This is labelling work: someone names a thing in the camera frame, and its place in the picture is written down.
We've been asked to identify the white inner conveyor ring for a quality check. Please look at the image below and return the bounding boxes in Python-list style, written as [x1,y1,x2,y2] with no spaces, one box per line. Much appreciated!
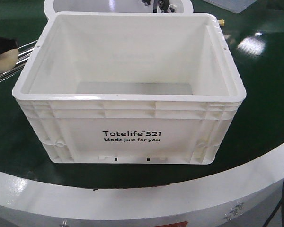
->
[43,0,194,18]

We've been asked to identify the steel roller bars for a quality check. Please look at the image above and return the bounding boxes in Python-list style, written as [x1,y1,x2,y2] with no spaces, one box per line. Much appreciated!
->
[0,40,37,83]

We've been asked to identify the white plastic tote box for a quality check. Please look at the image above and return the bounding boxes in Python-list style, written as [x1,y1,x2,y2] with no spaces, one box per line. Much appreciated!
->
[12,12,246,165]

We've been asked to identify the cream plush ball toy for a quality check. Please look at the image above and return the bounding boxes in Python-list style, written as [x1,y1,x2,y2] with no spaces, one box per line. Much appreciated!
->
[0,49,19,73]

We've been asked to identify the white outer conveyor rim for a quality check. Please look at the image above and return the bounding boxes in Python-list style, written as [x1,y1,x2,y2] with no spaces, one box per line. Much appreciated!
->
[0,143,284,227]

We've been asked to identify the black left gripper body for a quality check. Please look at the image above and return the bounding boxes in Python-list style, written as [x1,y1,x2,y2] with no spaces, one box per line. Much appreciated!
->
[0,36,18,55]

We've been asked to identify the clear plastic lid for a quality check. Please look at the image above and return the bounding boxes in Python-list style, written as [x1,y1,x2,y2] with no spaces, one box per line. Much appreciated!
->
[204,0,257,14]

